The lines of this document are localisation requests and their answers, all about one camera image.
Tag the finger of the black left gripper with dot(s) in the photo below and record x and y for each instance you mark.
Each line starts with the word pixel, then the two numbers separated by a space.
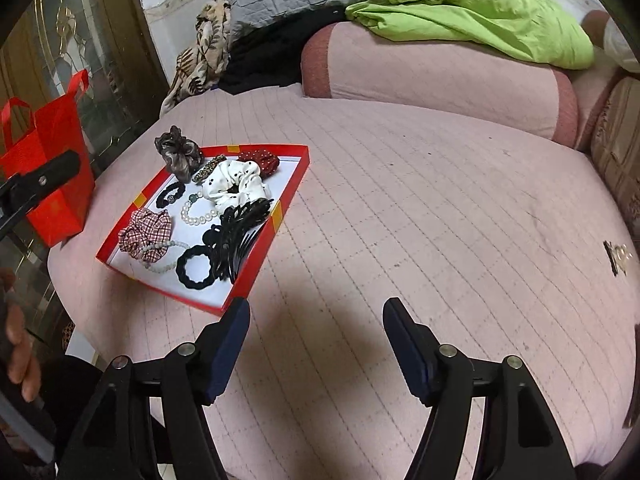
pixel 22 193

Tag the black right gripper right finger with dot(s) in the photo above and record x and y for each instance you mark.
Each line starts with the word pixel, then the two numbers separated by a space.
pixel 442 378

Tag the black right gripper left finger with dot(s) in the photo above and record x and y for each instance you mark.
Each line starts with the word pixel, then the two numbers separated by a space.
pixel 192 377

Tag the person's left hand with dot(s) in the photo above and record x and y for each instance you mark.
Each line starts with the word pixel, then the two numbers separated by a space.
pixel 23 367

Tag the red gift bag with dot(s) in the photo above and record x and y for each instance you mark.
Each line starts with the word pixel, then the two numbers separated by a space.
pixel 53 129

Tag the red plaid scrunchie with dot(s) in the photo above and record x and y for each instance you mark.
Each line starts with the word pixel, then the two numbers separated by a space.
pixel 145 236

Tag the red shallow tray box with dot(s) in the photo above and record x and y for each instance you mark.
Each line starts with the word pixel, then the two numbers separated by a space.
pixel 185 272

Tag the black hair claw clip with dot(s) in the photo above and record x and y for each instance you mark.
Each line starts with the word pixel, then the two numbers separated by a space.
pixel 230 241

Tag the grey satin scrunchie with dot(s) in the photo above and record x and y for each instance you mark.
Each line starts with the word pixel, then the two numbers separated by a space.
pixel 182 156

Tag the wooden glass door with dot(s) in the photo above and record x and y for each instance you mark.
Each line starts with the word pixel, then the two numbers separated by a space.
pixel 55 39

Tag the gold rhinestone hair clip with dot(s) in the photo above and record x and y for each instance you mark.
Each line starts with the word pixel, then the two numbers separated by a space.
pixel 619 256

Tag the leaf patterned cloth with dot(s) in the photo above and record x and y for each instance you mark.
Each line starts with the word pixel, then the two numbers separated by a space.
pixel 200 67

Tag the red polka dot scrunchie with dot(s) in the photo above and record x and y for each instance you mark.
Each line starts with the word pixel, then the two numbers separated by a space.
pixel 267 162

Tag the pink bolster pillow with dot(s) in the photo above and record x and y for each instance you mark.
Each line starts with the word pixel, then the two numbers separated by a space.
pixel 346 61

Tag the green blanket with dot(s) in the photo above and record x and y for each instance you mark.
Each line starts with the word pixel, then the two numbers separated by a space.
pixel 532 31

